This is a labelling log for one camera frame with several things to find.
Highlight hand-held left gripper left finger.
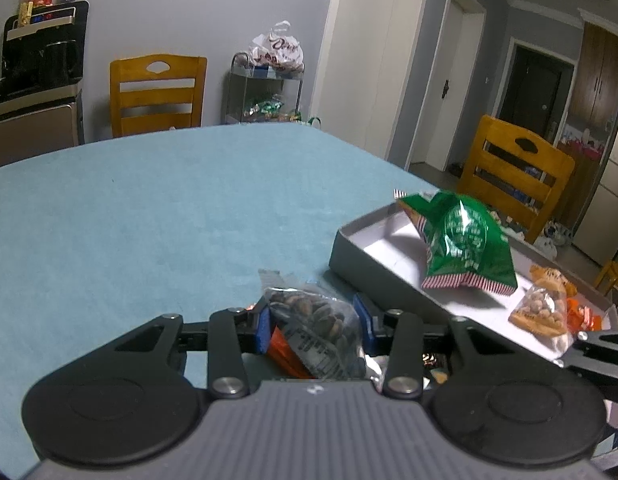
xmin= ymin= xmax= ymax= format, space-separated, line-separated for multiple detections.
xmin=79 ymin=305 xmax=272 ymax=402

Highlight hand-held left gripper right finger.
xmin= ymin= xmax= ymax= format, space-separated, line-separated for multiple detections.
xmin=353 ymin=292 xmax=550 ymax=402

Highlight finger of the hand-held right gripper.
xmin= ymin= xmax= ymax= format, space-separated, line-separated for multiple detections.
xmin=564 ymin=327 xmax=618 ymax=386

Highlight orange snack packet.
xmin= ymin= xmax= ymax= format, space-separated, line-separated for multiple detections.
xmin=566 ymin=297 xmax=610 ymax=333
xmin=266 ymin=327 xmax=314 ymax=380

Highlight clear packet of brown beans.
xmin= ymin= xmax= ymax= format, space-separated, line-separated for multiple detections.
xmin=259 ymin=270 xmax=370 ymax=381

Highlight tan peanut packet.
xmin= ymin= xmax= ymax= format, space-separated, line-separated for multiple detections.
xmin=509 ymin=265 xmax=578 ymax=338

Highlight shallow grey cardboard box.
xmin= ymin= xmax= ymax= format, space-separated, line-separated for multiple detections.
xmin=329 ymin=205 xmax=618 ymax=361

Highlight green snack bag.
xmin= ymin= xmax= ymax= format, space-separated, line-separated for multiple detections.
xmin=394 ymin=189 xmax=518 ymax=296

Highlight wooden stool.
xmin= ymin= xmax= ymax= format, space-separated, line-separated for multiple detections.
xmin=594 ymin=260 xmax=618 ymax=326

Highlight silver refrigerator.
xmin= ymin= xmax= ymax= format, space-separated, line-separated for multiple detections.
xmin=571 ymin=95 xmax=618 ymax=266

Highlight teal tablecloth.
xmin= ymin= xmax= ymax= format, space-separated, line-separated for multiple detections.
xmin=0 ymin=122 xmax=440 ymax=480

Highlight green wrapped candies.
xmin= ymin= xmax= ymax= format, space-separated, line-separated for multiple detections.
xmin=241 ymin=97 xmax=287 ymax=122

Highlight wooden chair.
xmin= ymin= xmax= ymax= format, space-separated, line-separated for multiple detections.
xmin=110 ymin=54 xmax=208 ymax=139
xmin=456 ymin=115 xmax=576 ymax=243

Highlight metal storage cart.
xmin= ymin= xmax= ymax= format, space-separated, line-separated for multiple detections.
xmin=224 ymin=52 xmax=306 ymax=126

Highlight white door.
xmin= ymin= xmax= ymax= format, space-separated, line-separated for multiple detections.
xmin=309 ymin=0 xmax=434 ymax=161
xmin=409 ymin=0 xmax=487 ymax=171

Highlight dark door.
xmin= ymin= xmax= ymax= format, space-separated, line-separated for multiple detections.
xmin=494 ymin=37 xmax=574 ymax=136

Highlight brown wooden cabinet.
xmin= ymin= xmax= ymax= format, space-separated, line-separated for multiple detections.
xmin=569 ymin=22 xmax=618 ymax=131

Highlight white printed plastic bag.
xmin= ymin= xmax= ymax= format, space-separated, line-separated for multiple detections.
xmin=248 ymin=21 xmax=306 ymax=70

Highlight silver dispenser cabinet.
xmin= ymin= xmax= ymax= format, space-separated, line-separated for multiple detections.
xmin=0 ymin=89 xmax=84 ymax=171

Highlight black water dispenser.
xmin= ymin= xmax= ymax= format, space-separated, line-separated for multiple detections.
xmin=0 ymin=1 xmax=90 ymax=106

